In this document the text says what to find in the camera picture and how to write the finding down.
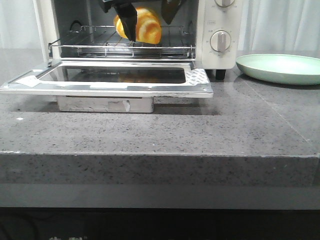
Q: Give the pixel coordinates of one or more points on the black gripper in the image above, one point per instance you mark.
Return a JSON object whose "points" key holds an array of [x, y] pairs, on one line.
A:
{"points": [[128, 14]]}

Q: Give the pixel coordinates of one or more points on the yellow striped bread roll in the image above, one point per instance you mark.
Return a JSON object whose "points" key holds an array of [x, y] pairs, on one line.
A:
{"points": [[148, 27]]}

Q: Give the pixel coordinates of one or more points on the oven glass door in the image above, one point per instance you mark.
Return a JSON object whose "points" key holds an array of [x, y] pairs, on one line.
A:
{"points": [[112, 85]]}

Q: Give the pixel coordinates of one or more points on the white Toshiba toaster oven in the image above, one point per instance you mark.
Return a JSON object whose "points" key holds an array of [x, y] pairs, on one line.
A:
{"points": [[202, 18]]}

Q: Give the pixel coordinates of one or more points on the upper oven control knob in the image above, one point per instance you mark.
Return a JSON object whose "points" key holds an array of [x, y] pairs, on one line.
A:
{"points": [[224, 3]]}

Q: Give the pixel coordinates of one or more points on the oven control knob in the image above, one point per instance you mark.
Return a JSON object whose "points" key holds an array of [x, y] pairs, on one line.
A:
{"points": [[224, 3], [220, 41]]}

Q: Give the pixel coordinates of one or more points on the lower oven control knob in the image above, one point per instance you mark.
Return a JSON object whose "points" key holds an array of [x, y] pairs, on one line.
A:
{"points": [[220, 41]]}

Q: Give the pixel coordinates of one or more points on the white curtain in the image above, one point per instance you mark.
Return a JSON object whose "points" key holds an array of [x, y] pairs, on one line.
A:
{"points": [[266, 25]]}

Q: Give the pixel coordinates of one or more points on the light green plate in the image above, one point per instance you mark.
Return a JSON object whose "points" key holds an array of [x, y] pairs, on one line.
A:
{"points": [[286, 69]]}

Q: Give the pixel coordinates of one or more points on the metal oven wire rack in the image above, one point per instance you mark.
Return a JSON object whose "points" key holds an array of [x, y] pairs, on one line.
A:
{"points": [[103, 41]]}

